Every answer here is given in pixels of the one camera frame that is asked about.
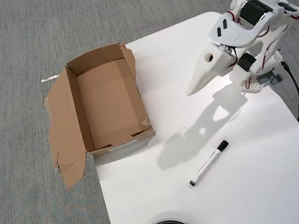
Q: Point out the white marker pen black cap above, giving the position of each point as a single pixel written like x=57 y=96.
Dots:
x=207 y=164

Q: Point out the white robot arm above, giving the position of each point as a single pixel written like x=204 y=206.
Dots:
x=237 y=33

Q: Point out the white fixed gripper finger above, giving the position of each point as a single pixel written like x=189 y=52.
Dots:
x=199 y=82

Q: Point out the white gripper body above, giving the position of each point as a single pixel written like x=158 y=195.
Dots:
x=205 y=65

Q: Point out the open brown cardboard box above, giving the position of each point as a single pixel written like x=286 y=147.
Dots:
x=106 y=100

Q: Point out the white paper strip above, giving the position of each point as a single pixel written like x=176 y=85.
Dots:
x=51 y=78

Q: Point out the grey table clamp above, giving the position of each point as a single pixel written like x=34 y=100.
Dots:
x=270 y=78

